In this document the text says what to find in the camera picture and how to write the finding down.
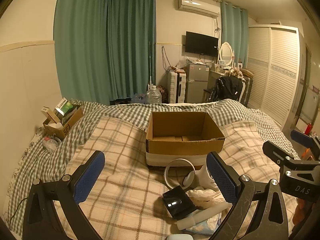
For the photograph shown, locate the white plastic tube bottle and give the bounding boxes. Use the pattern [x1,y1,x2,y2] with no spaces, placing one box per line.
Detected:
[176,201,232,230]

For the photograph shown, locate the white sliding wardrobe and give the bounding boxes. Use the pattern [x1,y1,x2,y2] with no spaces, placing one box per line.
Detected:
[246,24,300,128]

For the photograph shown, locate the blue tissue pack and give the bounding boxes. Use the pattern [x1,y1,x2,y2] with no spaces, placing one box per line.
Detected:
[185,213,222,235]

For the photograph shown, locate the white headphones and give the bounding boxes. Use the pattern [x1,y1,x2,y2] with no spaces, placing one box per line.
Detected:
[183,165,219,191]

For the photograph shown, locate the silver mini fridge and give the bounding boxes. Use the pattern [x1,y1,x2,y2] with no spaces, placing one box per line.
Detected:
[185,64,209,103]

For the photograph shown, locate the green curtain left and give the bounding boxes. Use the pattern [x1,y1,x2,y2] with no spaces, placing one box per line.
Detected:
[53,0,156,105]

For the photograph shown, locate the oval white vanity mirror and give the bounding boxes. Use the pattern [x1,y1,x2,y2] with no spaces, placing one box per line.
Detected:
[219,42,234,67]

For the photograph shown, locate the black jacket on chair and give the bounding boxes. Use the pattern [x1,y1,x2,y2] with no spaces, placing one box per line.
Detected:
[211,76,243,102]

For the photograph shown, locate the white lace cloth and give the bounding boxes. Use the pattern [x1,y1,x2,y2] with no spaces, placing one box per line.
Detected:
[186,187,225,210]

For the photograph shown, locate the white tape roll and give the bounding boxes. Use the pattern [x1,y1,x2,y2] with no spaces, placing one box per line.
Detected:
[163,158,196,190]

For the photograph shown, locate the red fire extinguisher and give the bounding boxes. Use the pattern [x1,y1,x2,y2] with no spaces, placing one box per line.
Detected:
[304,123,312,135]

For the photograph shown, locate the large clear water jug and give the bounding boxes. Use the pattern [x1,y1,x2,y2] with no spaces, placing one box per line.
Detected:
[146,85,162,104]

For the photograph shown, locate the small cardboard box with items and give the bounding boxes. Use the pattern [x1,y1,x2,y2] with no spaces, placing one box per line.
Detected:
[43,105,83,140]

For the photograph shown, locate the green gingham bed sheet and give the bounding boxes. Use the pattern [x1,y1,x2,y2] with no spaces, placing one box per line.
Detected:
[3,99,299,236]

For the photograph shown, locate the light blue earbuds case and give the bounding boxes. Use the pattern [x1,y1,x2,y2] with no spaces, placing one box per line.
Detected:
[166,233,194,240]

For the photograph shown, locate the white suitcase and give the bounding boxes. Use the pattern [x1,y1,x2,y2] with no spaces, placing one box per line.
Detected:
[167,70,187,103]

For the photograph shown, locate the black wall television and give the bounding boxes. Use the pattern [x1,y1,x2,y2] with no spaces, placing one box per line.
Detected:
[185,31,219,57]

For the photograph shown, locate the open cardboard box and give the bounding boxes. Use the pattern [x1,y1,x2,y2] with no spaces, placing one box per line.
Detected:
[146,112,225,167]

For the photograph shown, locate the green white book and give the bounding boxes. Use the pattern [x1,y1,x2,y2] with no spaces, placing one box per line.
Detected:
[55,98,77,122]

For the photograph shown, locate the white air conditioner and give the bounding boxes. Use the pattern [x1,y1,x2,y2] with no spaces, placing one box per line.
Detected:
[178,0,220,18]

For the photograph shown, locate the green curtain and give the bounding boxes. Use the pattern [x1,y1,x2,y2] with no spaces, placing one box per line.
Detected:
[53,0,156,105]
[220,1,249,67]

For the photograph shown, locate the green curtain right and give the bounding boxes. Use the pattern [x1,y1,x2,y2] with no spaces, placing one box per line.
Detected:
[220,1,249,67]

